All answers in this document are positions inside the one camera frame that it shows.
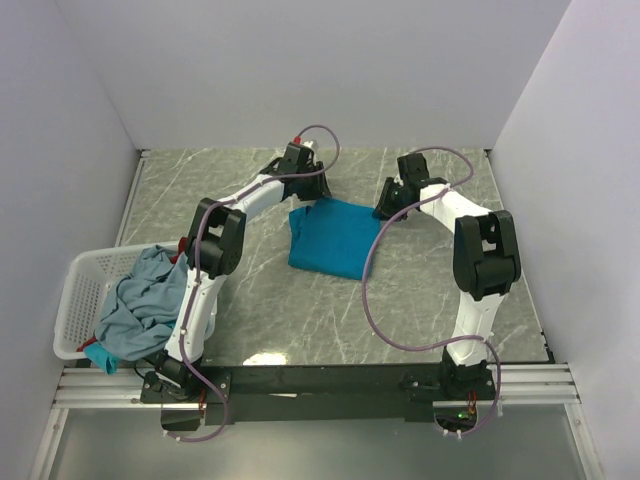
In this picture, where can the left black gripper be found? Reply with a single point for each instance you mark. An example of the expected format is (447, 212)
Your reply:
(320, 191)

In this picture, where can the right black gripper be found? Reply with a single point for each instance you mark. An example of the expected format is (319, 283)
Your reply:
(384, 208)

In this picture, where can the teal blue t shirt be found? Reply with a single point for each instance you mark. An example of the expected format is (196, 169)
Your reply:
(332, 237)

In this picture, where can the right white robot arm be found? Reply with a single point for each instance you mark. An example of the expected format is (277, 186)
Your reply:
(486, 263)

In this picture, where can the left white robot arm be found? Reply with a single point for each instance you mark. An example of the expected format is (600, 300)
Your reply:
(214, 248)

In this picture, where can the red garment in basket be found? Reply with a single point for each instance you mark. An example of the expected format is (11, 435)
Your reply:
(176, 247)

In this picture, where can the grey blue t shirt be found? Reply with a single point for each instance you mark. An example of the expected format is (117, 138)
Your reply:
(141, 309)

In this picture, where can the black base beam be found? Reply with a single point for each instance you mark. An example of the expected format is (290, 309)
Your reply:
(306, 393)

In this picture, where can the white plastic laundry basket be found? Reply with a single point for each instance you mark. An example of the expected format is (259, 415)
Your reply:
(90, 278)

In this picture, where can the teal t shirt in basket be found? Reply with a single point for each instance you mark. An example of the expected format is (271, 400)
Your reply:
(104, 360)

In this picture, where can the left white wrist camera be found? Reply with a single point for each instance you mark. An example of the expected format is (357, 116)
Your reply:
(308, 143)

